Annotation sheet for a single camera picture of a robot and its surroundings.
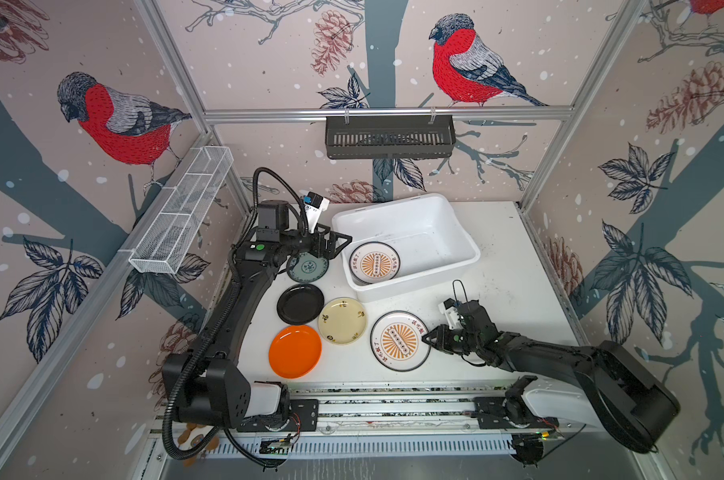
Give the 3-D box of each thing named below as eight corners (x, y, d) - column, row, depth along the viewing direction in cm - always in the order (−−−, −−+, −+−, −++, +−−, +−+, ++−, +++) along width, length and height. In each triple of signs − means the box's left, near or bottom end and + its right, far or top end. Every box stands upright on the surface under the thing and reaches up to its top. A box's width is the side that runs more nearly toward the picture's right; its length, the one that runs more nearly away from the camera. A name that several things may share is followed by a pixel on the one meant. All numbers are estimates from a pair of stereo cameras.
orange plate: (265, 378, 81) (262, 376, 80) (275, 328, 90) (274, 325, 89) (318, 378, 81) (317, 376, 80) (323, 328, 90) (322, 325, 89)
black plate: (275, 324, 91) (273, 321, 89) (283, 288, 99) (281, 284, 97) (321, 324, 91) (320, 321, 89) (325, 288, 99) (324, 284, 97)
